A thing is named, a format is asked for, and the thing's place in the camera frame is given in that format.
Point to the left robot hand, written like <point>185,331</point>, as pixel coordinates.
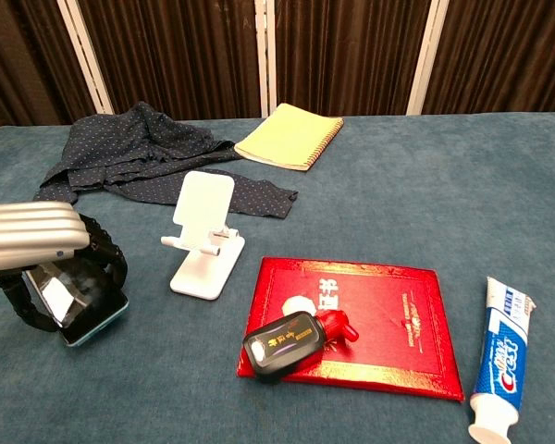
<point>28,231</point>

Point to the black smartphone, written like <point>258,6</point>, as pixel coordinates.
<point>90,310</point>

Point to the white folding phone stand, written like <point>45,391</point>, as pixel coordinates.
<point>203,203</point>

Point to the navy dotted cloth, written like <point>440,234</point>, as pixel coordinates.
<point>120,148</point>

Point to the brown pleated screen curtain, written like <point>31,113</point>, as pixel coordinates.
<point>347,55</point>
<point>513,55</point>
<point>18,60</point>
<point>180,55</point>

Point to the yellow spiral notebook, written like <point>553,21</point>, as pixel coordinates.
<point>287,136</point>

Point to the black ink bottle red cap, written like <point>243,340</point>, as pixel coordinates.
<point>282,347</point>

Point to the red certificate folder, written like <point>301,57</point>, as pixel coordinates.
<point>388,333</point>

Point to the blue felt table cover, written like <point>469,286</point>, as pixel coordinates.
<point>421,194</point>

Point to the blue white toothpaste tube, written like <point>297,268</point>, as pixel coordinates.
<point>501,361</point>

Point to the white screen frame post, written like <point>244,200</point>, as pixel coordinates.
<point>267,60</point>
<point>85,60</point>
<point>426,60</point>

